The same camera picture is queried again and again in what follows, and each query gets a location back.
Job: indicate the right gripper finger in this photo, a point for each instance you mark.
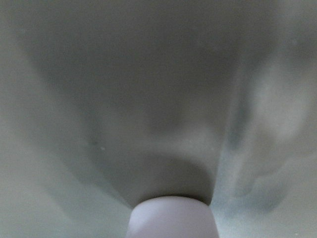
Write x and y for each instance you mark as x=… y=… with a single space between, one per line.
x=172 y=217

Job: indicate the green plastic cup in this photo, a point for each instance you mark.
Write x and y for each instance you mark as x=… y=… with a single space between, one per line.
x=106 y=103

